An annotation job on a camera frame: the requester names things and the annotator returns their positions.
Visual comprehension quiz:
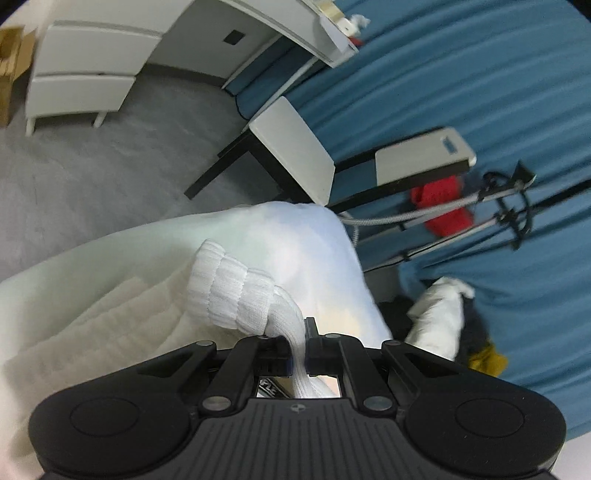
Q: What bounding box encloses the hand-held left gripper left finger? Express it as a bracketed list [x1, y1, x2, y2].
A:
[152, 334, 294, 414]

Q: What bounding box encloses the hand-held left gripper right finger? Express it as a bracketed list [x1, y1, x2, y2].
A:
[304, 316, 445, 414]

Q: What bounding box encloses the pile of clothes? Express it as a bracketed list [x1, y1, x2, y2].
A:
[378, 295, 493, 365]

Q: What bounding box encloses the white crumpled cloth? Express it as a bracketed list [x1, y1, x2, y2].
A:
[404, 276, 476, 361]

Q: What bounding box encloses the yellow cloth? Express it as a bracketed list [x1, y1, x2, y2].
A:
[467, 344, 509, 378]

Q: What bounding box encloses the red cloth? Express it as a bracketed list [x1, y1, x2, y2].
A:
[410, 175, 477, 239]

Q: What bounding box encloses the white chair with black legs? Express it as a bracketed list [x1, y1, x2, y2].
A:
[184, 96, 478, 217]

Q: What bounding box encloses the black tripod stand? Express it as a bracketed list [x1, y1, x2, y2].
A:
[359, 161, 591, 274]

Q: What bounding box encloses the blue curtain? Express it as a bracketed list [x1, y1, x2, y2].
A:
[225, 0, 591, 445]

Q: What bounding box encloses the white desk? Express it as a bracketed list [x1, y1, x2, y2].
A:
[147, 0, 360, 91]

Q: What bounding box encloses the white drawer cabinet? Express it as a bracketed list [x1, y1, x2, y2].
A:
[24, 18, 168, 137]

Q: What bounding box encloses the brown cardboard box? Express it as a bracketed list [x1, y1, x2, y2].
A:
[0, 27, 38, 129]

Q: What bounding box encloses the grey braided cable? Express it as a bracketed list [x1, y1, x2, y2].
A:
[338, 194, 481, 252]

